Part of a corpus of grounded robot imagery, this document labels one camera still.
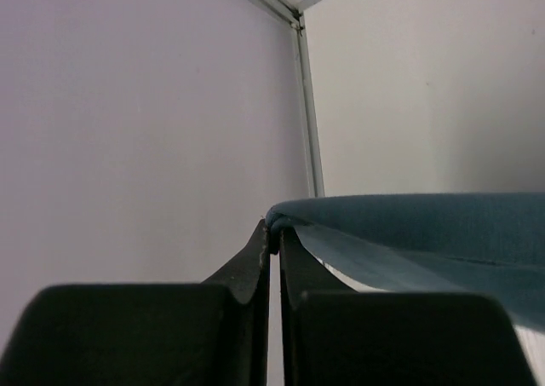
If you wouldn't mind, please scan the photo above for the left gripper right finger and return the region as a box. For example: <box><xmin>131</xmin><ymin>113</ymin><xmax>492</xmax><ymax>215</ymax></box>
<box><xmin>278</xmin><ymin>228</ymin><xmax>536</xmax><ymax>385</ymax></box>

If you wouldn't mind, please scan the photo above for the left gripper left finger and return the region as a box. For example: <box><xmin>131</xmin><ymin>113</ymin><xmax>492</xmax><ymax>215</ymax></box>
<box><xmin>1</xmin><ymin>223</ymin><xmax>270</xmax><ymax>385</ymax></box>

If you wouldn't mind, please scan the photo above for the blue-grey t shirt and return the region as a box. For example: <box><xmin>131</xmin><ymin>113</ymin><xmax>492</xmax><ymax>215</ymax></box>
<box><xmin>266</xmin><ymin>193</ymin><xmax>544</xmax><ymax>331</ymax></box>

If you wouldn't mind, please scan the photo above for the left aluminium frame post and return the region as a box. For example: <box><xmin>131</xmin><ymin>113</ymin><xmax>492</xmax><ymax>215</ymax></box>
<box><xmin>248</xmin><ymin>0</ymin><xmax>324</xmax><ymax>198</ymax></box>

